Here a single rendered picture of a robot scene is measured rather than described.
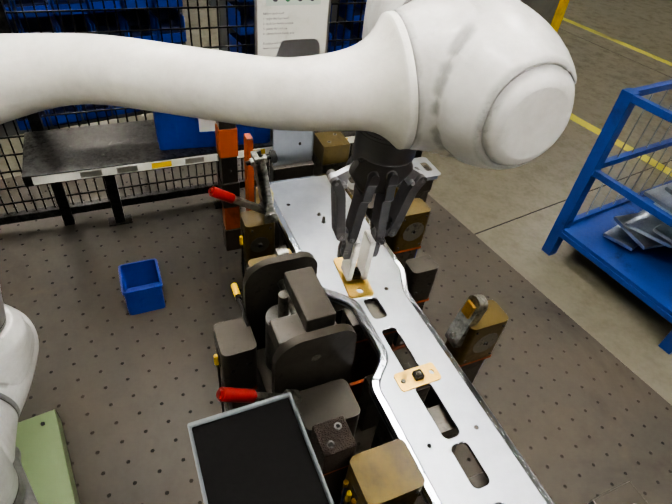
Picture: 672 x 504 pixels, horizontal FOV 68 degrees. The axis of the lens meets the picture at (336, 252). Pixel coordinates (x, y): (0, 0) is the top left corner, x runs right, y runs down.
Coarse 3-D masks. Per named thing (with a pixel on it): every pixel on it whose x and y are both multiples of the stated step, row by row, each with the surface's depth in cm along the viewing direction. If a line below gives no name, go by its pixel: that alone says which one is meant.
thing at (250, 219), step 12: (240, 216) 112; (252, 216) 112; (264, 216) 113; (252, 228) 110; (264, 228) 111; (240, 240) 114; (252, 240) 112; (264, 240) 114; (252, 252) 115; (264, 252) 116
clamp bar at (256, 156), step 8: (256, 152) 102; (272, 152) 102; (256, 160) 100; (264, 160) 101; (272, 160) 102; (256, 168) 101; (264, 168) 102; (256, 176) 105; (264, 176) 103; (264, 184) 105; (264, 192) 106; (264, 200) 107; (272, 200) 108; (264, 208) 109; (272, 208) 110
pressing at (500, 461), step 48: (288, 192) 129; (288, 240) 115; (336, 240) 117; (336, 288) 105; (432, 336) 98; (384, 384) 89; (432, 384) 90; (432, 432) 83; (480, 432) 84; (432, 480) 77; (528, 480) 78
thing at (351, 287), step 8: (336, 264) 74; (360, 272) 72; (344, 280) 72; (352, 280) 72; (360, 280) 72; (352, 288) 71; (360, 288) 71; (368, 288) 71; (352, 296) 69; (360, 296) 70; (368, 296) 70
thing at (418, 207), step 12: (420, 204) 123; (408, 216) 119; (420, 216) 121; (408, 228) 122; (420, 228) 124; (396, 240) 124; (408, 240) 125; (420, 240) 127; (396, 252) 127; (408, 252) 130; (384, 288) 136; (372, 300) 144
